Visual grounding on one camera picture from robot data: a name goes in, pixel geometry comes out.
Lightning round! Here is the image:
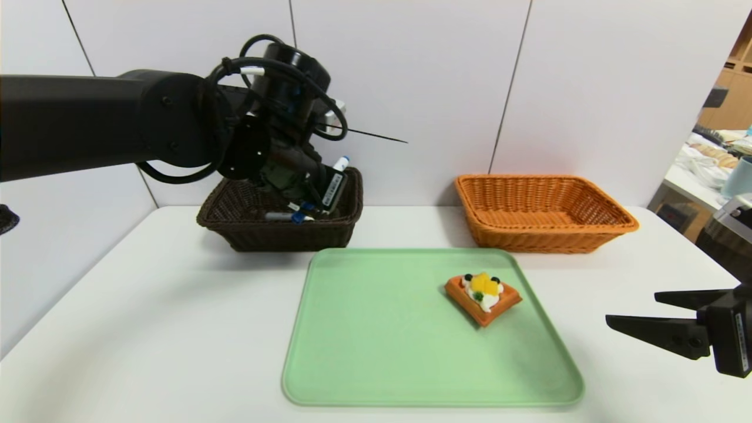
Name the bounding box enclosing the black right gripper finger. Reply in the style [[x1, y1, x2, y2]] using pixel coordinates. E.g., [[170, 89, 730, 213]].
[[605, 314, 711, 360], [654, 288, 736, 311]]

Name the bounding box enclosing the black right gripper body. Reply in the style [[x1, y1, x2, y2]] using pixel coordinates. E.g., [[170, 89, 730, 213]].
[[696, 285, 752, 378]]

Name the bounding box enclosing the toy waffle with fruit cream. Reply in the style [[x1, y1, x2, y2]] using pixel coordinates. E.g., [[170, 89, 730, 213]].
[[444, 272, 523, 327]]

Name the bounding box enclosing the white whiteboard marker blue cap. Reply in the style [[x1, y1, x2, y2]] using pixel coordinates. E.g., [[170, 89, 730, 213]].
[[291, 155, 351, 224]]

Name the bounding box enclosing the orange wicker basket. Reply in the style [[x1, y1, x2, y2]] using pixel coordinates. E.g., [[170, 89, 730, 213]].
[[455, 173, 640, 254]]

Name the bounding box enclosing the dark brown wicker basket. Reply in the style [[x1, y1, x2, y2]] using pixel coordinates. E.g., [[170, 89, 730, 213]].
[[196, 166, 364, 253]]

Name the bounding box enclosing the brown box under table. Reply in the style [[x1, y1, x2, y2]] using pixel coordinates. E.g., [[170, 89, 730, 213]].
[[654, 202, 709, 243]]

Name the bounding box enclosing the white background table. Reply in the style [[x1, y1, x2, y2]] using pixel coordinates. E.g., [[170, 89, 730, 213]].
[[661, 130, 752, 213]]

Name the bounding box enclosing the white crumpled cloth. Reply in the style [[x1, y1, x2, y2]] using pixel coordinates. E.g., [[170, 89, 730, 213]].
[[674, 144, 729, 189]]

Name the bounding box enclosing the grey blue cup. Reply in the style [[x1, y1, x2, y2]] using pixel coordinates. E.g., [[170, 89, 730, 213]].
[[721, 156, 752, 200]]

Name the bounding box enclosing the wooden shelf cabinet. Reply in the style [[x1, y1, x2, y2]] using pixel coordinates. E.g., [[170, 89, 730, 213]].
[[696, 12, 752, 131]]

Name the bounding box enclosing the light green plastic tray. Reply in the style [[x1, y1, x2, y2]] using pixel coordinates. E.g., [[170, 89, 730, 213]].
[[282, 247, 585, 408]]

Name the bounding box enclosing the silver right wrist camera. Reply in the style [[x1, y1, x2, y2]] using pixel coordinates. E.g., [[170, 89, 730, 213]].
[[713, 197, 752, 243]]

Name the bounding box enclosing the thin black cable tie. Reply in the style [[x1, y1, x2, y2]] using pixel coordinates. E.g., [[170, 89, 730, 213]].
[[317, 123, 409, 143]]

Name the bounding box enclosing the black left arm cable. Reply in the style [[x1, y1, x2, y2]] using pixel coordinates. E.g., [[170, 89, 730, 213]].
[[136, 33, 349, 186]]

